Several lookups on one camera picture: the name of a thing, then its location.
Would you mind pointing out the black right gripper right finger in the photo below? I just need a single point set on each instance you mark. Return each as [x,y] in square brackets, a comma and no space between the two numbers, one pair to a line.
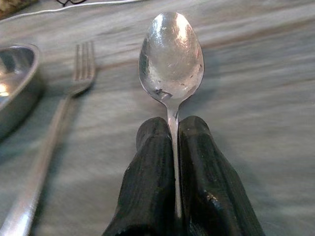
[211,177]

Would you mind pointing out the silver metal plate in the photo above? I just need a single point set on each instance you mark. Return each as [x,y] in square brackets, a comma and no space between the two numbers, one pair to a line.
[16,86]

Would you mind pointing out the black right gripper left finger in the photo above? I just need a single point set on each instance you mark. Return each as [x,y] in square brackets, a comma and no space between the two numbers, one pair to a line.
[147,177]

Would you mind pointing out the silver metal spoon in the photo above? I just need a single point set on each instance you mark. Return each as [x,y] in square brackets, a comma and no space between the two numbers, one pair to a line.
[171,59]

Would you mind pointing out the silver metal fork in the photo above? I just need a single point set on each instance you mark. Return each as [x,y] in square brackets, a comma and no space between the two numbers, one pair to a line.
[46,137]

